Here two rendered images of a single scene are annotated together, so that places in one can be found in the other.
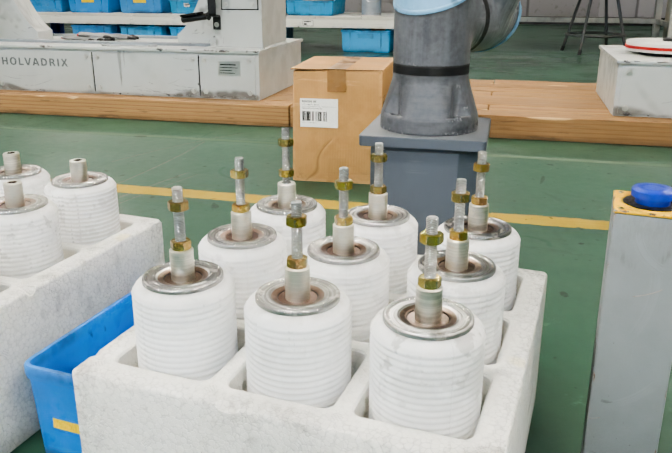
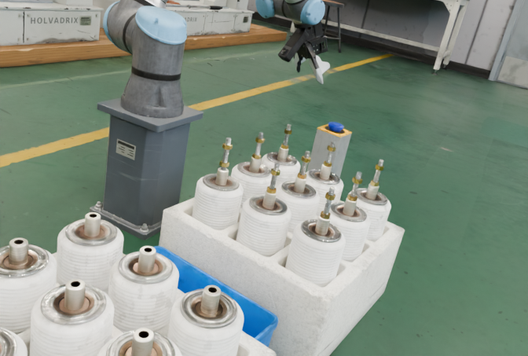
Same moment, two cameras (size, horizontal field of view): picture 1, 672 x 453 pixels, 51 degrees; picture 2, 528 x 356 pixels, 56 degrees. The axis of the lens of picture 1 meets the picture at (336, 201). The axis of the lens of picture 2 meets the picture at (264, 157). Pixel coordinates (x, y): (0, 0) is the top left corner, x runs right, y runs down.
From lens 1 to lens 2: 1.15 m
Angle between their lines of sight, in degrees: 75
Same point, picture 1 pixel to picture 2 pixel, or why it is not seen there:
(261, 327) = (364, 228)
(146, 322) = (337, 257)
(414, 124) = (174, 111)
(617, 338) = not seen: hidden behind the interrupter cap
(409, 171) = (172, 139)
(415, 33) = (173, 55)
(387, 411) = (376, 234)
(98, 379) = (337, 295)
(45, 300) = not seen: hidden behind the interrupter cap
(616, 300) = (334, 168)
